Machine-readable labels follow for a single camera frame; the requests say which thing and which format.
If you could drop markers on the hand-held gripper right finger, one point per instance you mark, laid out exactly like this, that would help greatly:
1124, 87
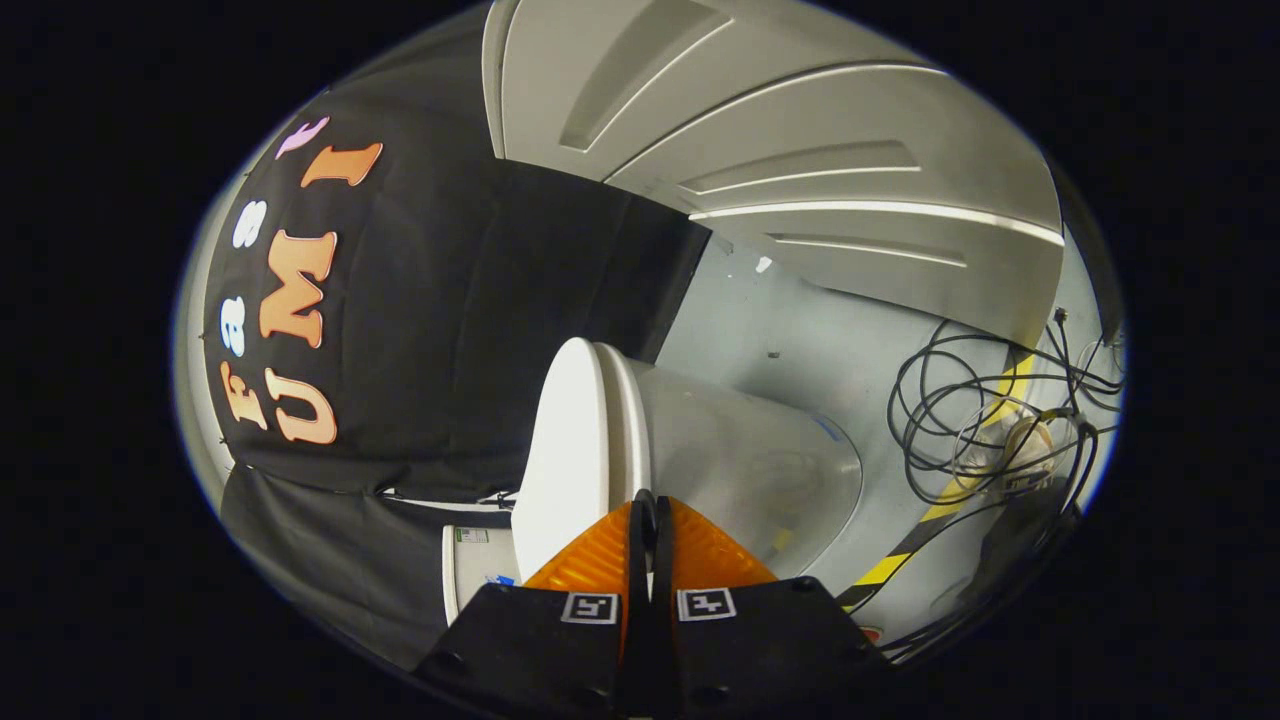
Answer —
770, 640

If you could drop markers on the yellow black floor tape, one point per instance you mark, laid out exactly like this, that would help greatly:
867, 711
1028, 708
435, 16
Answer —
885, 570

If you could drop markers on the black backdrop cloth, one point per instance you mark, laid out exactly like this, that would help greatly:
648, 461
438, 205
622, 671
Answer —
430, 300

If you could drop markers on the round white object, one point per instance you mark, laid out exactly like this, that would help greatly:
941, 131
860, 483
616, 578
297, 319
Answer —
1030, 455

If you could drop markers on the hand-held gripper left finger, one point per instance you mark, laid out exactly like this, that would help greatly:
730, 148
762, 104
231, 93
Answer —
540, 640

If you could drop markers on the white drawer cabinet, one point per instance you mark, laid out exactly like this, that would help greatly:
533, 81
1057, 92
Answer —
800, 110

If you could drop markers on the white toilet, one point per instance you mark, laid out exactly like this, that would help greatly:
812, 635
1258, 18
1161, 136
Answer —
740, 460

